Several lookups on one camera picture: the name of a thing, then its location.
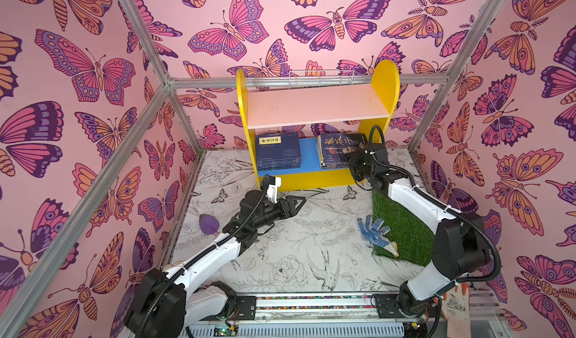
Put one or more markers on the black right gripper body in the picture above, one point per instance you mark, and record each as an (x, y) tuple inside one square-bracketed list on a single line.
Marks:
[(356, 162)]

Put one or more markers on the orange white work glove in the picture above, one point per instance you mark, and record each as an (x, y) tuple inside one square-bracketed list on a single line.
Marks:
[(456, 311)]

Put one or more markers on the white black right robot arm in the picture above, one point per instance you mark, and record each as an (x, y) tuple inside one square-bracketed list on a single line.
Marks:
[(461, 252)]

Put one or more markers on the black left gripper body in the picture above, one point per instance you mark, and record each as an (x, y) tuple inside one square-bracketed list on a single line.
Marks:
[(269, 215)]

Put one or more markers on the blue book yellow label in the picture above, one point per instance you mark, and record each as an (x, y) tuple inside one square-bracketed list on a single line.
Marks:
[(278, 164)]

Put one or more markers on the green artificial grass mat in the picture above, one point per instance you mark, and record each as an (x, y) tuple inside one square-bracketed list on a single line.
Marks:
[(414, 239)]

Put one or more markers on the yellow bookshelf pink blue shelves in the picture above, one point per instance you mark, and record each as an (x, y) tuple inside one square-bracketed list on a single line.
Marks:
[(371, 104)]

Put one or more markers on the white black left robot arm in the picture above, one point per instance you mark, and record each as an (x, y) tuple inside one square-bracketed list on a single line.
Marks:
[(167, 301)]

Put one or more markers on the purple egg-shaped sponge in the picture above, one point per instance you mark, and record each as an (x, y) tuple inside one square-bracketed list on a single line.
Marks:
[(209, 225)]

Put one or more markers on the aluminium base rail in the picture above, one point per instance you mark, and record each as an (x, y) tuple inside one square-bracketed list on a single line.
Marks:
[(336, 314)]

